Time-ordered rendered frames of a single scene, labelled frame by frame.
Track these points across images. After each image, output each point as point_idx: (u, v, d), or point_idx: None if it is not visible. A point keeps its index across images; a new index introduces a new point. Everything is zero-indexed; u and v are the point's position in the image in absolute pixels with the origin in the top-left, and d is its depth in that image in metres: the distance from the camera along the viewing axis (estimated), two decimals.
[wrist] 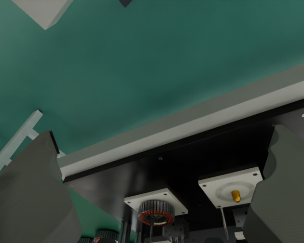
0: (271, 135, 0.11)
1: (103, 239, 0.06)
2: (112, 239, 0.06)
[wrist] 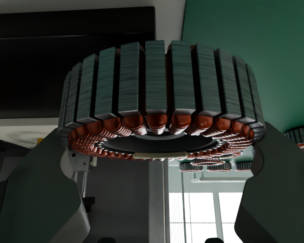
0: None
1: (103, 239, 0.06)
2: (112, 239, 0.06)
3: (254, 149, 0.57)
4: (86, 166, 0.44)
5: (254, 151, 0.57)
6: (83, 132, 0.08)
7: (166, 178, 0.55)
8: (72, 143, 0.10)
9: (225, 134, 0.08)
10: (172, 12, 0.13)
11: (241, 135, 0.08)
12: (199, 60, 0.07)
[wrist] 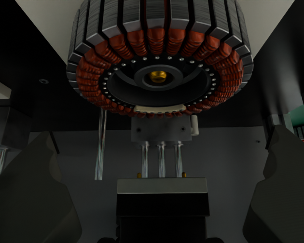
0: (271, 135, 0.11)
1: (103, 239, 0.06)
2: (112, 239, 0.06)
3: None
4: (186, 132, 0.24)
5: None
6: (91, 55, 0.09)
7: None
8: (79, 79, 0.11)
9: (215, 57, 0.09)
10: None
11: (230, 60, 0.09)
12: None
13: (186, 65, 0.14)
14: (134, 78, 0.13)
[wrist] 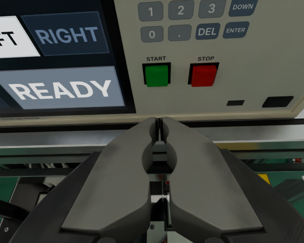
0: (162, 127, 0.12)
1: (103, 239, 0.06)
2: (112, 239, 0.06)
3: None
4: None
5: None
6: None
7: None
8: None
9: None
10: None
11: None
12: None
13: None
14: None
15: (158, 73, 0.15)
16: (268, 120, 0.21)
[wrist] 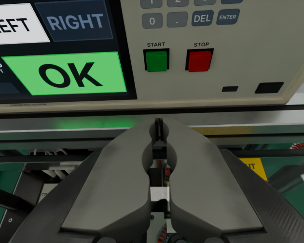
0: (162, 127, 0.12)
1: (103, 239, 0.06)
2: (112, 239, 0.06)
3: None
4: None
5: None
6: None
7: None
8: None
9: None
10: None
11: None
12: None
13: None
14: None
15: (157, 58, 0.17)
16: (261, 106, 0.22)
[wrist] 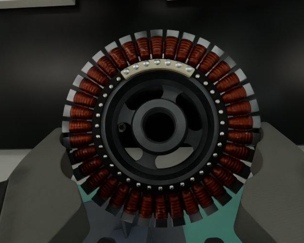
0: (257, 132, 0.11)
1: (103, 239, 0.06)
2: (112, 239, 0.06)
3: None
4: None
5: None
6: (218, 198, 0.10)
7: None
8: (243, 159, 0.10)
9: (108, 192, 0.10)
10: None
11: (94, 186, 0.10)
12: None
13: (130, 121, 0.13)
14: (185, 130, 0.11)
15: None
16: None
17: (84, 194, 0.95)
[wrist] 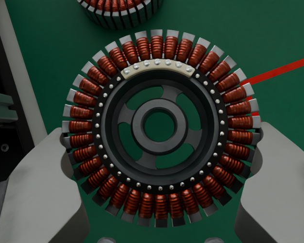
0: (257, 132, 0.11)
1: (103, 239, 0.06)
2: (112, 239, 0.06)
3: None
4: None
5: None
6: (218, 198, 0.10)
7: None
8: (243, 159, 0.10)
9: (108, 192, 0.10)
10: None
11: (94, 186, 0.10)
12: None
13: (130, 121, 0.13)
14: (185, 130, 0.11)
15: None
16: None
17: None
